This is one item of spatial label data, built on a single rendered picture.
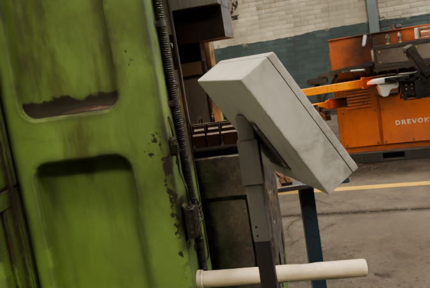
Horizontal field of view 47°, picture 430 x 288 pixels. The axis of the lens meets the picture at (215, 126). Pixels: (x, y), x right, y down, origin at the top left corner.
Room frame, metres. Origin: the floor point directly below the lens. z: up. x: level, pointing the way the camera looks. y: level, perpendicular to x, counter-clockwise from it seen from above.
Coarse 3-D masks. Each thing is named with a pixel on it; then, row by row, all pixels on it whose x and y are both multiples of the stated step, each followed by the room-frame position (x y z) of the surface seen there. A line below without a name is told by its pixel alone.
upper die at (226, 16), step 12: (180, 12) 1.55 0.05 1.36; (192, 12) 1.54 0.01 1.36; (204, 12) 1.53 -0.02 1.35; (216, 12) 1.53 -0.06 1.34; (228, 12) 1.68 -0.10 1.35; (180, 24) 1.55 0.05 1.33; (192, 24) 1.54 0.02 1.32; (204, 24) 1.53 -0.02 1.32; (216, 24) 1.53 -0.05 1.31; (228, 24) 1.63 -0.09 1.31; (180, 36) 1.55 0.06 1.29; (192, 36) 1.54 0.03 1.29; (204, 36) 1.54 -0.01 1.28; (216, 36) 1.53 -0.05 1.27; (228, 36) 1.59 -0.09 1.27
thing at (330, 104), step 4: (324, 100) 2.25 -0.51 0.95; (328, 100) 2.22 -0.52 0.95; (332, 100) 2.22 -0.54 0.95; (336, 100) 2.22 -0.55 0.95; (340, 100) 2.22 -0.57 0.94; (344, 100) 2.22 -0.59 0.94; (312, 104) 2.22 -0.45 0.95; (316, 104) 2.22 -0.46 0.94; (320, 104) 2.22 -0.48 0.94; (324, 104) 2.22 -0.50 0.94; (328, 104) 2.21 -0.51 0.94; (332, 104) 2.22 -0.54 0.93; (336, 104) 2.22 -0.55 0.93; (340, 104) 2.22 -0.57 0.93; (344, 104) 2.22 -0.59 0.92; (328, 108) 2.21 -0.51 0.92; (332, 108) 2.22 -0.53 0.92
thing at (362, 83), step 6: (360, 78) 1.59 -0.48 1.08; (366, 78) 1.56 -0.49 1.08; (372, 78) 1.55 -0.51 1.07; (330, 84) 1.60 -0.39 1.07; (336, 84) 1.57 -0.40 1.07; (342, 84) 1.57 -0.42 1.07; (348, 84) 1.57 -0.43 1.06; (354, 84) 1.56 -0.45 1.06; (360, 84) 1.56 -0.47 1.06; (366, 84) 1.55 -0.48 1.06; (372, 84) 1.55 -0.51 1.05; (306, 90) 1.59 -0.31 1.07; (312, 90) 1.59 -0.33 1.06; (318, 90) 1.58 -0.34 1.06; (324, 90) 1.58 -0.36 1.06; (330, 90) 1.58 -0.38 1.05; (336, 90) 1.57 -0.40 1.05
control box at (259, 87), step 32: (224, 64) 1.14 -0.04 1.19; (256, 64) 0.89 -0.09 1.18; (224, 96) 1.07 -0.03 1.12; (256, 96) 0.88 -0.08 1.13; (288, 96) 0.90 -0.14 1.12; (288, 128) 0.90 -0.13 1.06; (320, 128) 0.91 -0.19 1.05; (288, 160) 0.99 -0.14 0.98; (320, 160) 0.91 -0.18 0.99; (352, 160) 0.92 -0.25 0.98
